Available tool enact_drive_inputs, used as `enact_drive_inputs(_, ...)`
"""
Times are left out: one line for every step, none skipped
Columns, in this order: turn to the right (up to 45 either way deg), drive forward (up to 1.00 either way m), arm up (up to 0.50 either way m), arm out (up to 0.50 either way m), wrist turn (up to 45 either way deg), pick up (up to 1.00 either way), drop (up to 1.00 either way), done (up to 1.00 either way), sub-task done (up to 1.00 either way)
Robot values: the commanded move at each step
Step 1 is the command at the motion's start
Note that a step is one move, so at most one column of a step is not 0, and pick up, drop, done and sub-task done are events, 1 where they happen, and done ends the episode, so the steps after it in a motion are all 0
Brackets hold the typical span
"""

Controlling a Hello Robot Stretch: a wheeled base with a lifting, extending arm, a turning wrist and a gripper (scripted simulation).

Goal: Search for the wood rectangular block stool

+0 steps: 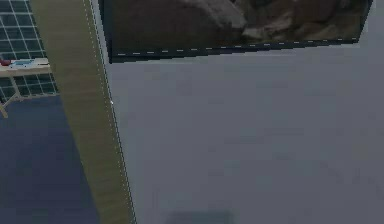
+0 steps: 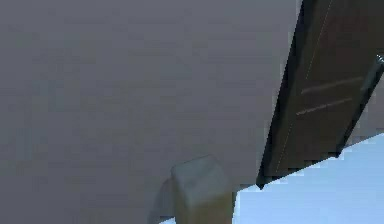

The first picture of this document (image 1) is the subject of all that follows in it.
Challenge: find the pale wood table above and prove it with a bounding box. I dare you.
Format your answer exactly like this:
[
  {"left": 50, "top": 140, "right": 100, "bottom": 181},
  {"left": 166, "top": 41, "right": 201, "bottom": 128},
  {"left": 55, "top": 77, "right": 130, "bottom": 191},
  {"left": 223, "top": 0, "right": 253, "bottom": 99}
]
[{"left": 0, "top": 57, "right": 52, "bottom": 119}]

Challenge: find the light blue flat object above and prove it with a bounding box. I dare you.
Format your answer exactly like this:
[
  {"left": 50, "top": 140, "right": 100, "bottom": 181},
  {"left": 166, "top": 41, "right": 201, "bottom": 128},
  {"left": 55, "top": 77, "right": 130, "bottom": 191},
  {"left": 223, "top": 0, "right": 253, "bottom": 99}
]
[{"left": 10, "top": 59, "right": 36, "bottom": 69}]

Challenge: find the dark framed rock picture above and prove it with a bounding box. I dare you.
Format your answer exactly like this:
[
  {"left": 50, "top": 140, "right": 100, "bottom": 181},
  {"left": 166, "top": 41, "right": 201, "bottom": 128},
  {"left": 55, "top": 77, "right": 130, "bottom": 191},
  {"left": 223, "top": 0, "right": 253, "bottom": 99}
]
[{"left": 97, "top": 0, "right": 374, "bottom": 65}]

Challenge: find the olive wood door frame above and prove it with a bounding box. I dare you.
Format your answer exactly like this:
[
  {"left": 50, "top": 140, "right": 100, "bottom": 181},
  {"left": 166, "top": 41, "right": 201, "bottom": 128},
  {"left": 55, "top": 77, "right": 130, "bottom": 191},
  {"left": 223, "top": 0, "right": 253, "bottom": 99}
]
[{"left": 29, "top": 0, "right": 138, "bottom": 224}]

